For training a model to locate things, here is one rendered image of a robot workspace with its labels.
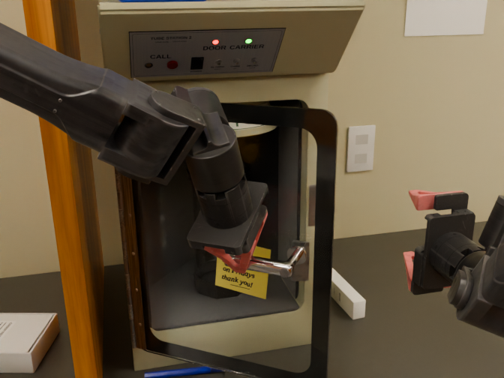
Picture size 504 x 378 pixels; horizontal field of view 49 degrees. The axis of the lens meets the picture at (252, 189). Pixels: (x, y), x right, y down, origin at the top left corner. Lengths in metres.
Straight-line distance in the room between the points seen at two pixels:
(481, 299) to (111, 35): 0.49
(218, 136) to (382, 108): 0.86
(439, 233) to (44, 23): 0.53
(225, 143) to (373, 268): 0.77
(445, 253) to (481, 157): 0.87
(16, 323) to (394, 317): 0.69
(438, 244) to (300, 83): 0.30
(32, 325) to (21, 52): 0.63
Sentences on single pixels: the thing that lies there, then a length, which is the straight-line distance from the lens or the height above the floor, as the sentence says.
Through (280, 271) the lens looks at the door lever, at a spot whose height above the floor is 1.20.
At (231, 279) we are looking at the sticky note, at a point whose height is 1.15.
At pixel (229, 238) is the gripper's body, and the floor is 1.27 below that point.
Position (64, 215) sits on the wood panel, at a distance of 0.73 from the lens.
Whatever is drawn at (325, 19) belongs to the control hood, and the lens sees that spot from 0.72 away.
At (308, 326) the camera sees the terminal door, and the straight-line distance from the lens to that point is 0.76.
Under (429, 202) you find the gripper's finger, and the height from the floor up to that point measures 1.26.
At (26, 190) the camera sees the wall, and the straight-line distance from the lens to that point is 1.28.
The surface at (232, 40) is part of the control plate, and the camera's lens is 0.71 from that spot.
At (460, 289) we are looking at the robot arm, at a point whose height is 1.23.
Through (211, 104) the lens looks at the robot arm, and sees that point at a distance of 0.61.
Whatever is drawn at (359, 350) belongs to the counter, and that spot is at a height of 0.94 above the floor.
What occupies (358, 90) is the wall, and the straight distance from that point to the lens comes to 1.34.
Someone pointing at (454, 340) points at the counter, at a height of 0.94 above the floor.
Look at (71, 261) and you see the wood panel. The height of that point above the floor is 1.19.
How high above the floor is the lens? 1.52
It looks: 19 degrees down
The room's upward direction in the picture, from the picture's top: 1 degrees counter-clockwise
